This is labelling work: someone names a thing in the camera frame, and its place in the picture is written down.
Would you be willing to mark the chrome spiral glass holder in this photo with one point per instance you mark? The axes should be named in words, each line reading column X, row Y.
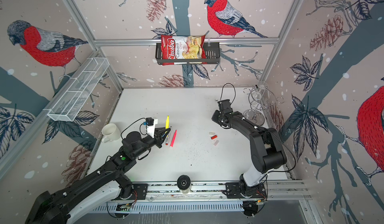
column 264, row 105

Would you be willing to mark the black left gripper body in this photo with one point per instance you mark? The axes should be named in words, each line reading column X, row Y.
column 157, row 140

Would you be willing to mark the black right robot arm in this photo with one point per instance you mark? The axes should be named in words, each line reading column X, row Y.
column 267, row 152

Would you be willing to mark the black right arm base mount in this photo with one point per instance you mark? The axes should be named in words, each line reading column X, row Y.
column 239, row 190

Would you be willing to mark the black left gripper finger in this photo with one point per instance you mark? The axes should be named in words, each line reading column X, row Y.
column 160, row 140
column 162, row 131

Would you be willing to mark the black round knob on rail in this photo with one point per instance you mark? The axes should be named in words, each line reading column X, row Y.
column 184, row 184

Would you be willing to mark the white ceramic mug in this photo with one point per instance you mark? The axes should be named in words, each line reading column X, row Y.
column 110, row 133

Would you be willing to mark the white wire mesh shelf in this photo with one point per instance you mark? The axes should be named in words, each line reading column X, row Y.
column 81, row 86

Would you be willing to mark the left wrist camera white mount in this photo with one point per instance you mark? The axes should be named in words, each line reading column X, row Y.
column 150, row 126

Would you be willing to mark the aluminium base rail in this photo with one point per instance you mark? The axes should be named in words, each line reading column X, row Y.
column 200, row 191

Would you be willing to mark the black wire wall basket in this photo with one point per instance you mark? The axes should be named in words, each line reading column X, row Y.
column 209, row 53

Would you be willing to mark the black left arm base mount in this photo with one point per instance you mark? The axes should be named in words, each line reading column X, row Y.
column 136, row 191

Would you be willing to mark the pink highlighter pen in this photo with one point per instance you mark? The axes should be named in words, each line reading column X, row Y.
column 173, row 138

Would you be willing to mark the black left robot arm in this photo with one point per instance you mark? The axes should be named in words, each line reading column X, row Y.
column 106, row 183

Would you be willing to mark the yellow highlighter pen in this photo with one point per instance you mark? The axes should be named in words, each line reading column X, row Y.
column 167, row 122

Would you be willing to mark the red cassava chips bag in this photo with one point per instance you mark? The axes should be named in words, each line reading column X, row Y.
column 183, row 49

